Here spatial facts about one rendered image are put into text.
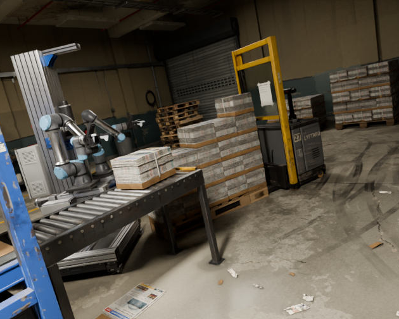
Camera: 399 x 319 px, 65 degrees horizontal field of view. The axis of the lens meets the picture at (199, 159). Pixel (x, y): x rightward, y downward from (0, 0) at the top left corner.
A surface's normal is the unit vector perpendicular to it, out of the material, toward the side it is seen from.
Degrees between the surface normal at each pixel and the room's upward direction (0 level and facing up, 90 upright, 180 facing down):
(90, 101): 90
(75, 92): 90
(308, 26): 90
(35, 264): 90
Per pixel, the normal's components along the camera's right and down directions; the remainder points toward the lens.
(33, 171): -0.07, 0.20
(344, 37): -0.63, 0.27
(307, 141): 0.50, 0.07
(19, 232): 0.75, -0.03
